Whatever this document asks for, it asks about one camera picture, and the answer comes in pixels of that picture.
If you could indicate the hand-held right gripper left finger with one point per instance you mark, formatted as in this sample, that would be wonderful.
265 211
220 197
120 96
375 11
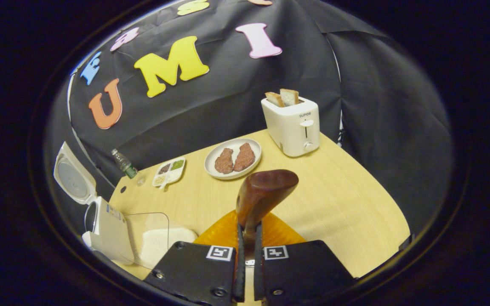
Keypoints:
238 280

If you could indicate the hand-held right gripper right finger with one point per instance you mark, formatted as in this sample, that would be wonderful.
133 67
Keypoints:
258 280

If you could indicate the white rice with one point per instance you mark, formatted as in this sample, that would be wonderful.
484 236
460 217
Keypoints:
164 244

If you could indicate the wooden spoon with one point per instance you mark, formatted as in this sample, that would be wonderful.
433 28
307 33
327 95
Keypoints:
266 191

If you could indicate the white rice cooker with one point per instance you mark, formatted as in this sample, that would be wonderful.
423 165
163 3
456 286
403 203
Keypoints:
111 233

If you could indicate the clear plastic container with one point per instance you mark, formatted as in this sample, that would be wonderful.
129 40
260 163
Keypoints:
147 221

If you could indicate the brown meat piece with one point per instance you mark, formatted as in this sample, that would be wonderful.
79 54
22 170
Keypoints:
244 157
224 161

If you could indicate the white divided condiment dish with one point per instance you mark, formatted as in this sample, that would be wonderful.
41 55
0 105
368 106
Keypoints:
169 173

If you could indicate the round white plate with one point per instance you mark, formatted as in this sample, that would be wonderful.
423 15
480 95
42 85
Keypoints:
236 144

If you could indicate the white toaster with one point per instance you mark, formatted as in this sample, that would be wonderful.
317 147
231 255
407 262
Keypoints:
289 131

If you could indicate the clear plastic water bottle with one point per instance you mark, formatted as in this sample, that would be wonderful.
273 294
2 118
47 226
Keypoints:
128 168

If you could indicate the black backdrop cloth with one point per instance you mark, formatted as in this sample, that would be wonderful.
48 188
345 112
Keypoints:
228 106

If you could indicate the toasted bread slice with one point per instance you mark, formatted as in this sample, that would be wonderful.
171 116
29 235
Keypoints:
274 100
289 97

